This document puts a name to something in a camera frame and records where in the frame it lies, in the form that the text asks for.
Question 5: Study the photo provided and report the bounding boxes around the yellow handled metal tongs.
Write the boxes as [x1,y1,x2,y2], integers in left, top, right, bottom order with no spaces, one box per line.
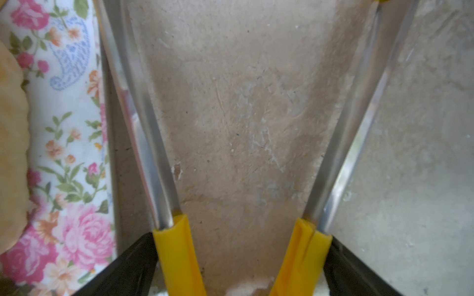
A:
[95,1,418,296]

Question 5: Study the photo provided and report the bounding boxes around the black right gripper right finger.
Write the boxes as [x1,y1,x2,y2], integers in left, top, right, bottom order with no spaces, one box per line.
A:
[323,238,402,296]

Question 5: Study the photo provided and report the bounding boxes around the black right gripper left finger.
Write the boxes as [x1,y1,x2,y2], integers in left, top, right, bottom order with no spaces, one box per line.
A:
[74,233,158,296]

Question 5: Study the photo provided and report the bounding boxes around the round golden bread roll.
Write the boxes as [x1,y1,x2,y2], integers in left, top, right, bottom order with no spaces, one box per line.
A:
[1,44,30,254]

